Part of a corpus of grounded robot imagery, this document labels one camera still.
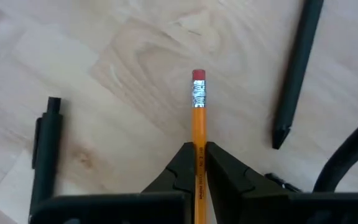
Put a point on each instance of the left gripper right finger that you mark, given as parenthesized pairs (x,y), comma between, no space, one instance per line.
(235,186)

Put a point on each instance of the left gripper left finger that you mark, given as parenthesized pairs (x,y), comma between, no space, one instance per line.
(179,177)

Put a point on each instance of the yellow pencil pink eraser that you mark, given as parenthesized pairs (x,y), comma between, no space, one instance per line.
(199,124)

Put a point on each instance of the black ballpoint pen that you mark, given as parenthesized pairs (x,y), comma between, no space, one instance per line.
(47,149)
(297,77)

